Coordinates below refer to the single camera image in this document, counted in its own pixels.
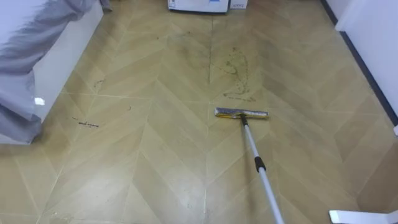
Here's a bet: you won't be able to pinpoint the mop with silver handle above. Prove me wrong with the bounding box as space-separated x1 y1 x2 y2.
213 106 285 224

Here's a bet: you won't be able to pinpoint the dark debris bits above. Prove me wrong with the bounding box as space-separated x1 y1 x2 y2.
72 105 132 129

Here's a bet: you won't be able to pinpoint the white washing machine tower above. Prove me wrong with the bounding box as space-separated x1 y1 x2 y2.
167 0 229 14

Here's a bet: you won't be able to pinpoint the grey bed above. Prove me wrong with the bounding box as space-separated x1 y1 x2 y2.
0 0 113 146

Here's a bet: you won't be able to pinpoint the small white box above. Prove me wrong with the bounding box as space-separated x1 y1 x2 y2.
229 0 249 10

